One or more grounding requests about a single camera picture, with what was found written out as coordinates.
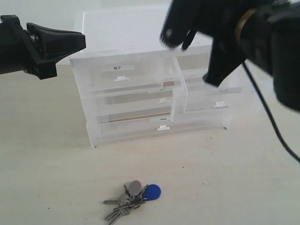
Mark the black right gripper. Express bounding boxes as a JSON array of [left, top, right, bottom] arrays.
[[195, 0, 251, 86]]

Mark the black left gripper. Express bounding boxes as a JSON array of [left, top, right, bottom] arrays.
[[0, 15, 86, 80]]

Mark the key bunch with blue fob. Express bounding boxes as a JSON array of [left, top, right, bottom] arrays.
[[103, 180, 162, 225]]

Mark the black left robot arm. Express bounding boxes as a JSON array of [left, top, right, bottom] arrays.
[[0, 15, 86, 80]]

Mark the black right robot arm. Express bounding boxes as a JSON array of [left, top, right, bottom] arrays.
[[192, 0, 300, 112]]

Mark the clear plastic storage box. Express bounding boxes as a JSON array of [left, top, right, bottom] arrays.
[[86, 116, 232, 147], [81, 90, 173, 123]]

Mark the white translucent drawer cabinet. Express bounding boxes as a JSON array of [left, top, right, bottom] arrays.
[[69, 6, 244, 149]]

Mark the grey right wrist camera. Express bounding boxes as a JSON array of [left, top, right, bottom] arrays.
[[160, 0, 201, 51]]

